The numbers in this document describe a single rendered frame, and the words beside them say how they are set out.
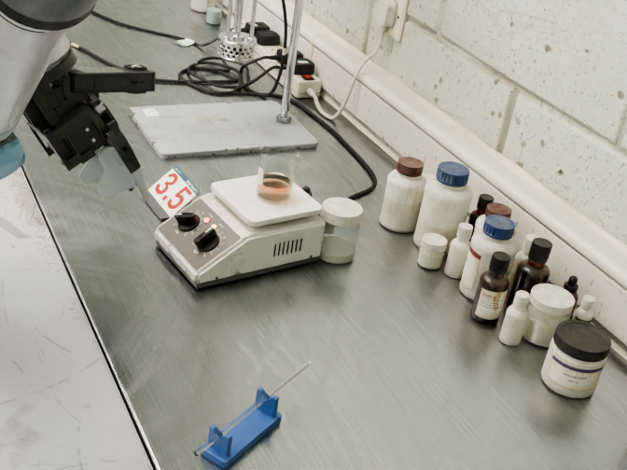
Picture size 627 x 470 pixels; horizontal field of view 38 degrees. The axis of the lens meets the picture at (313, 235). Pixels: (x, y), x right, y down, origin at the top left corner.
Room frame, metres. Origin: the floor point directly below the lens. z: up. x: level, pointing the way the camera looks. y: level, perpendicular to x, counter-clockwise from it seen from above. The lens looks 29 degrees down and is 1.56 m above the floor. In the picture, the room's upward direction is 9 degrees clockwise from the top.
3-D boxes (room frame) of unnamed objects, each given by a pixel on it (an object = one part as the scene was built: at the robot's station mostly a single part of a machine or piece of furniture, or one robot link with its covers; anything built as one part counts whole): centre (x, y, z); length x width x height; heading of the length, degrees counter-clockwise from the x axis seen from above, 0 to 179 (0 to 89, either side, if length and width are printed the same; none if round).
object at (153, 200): (1.20, 0.23, 0.92); 0.09 x 0.06 x 0.04; 35
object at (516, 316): (0.98, -0.28, 0.94); 0.03 x 0.03 x 0.07
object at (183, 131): (1.51, 0.19, 0.91); 0.30 x 0.20 x 0.01; 121
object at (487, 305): (1.03, -0.25, 0.95); 0.04 x 0.04 x 0.10
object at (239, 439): (0.72, 0.04, 0.92); 0.10 x 0.03 x 0.04; 151
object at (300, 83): (1.90, 0.16, 0.92); 0.40 x 0.06 x 0.04; 31
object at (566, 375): (0.91, -0.34, 0.94); 0.07 x 0.07 x 0.07
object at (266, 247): (1.09, 0.09, 0.94); 0.22 x 0.13 x 0.08; 128
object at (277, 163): (1.11, 0.06, 1.02); 0.06 x 0.05 x 0.08; 149
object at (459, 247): (1.13, -0.21, 0.94); 0.03 x 0.03 x 0.08
